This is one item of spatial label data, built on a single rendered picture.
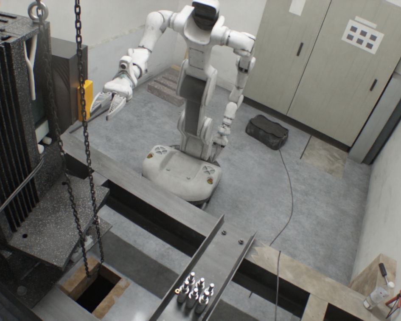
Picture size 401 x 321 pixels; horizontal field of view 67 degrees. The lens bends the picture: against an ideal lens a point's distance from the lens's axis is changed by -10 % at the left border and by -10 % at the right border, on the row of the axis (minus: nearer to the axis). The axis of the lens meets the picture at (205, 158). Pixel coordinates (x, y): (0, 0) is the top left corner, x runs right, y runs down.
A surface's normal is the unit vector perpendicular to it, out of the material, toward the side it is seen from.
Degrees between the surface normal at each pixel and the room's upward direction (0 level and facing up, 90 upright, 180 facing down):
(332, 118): 90
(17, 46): 90
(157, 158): 0
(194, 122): 105
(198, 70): 115
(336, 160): 0
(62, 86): 90
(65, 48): 0
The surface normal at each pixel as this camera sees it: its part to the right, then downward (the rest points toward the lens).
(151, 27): -0.19, 0.31
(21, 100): 0.95, 0.30
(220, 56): -0.47, 0.51
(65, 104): -0.23, 0.61
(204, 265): 0.19, -0.73
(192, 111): -0.38, 0.75
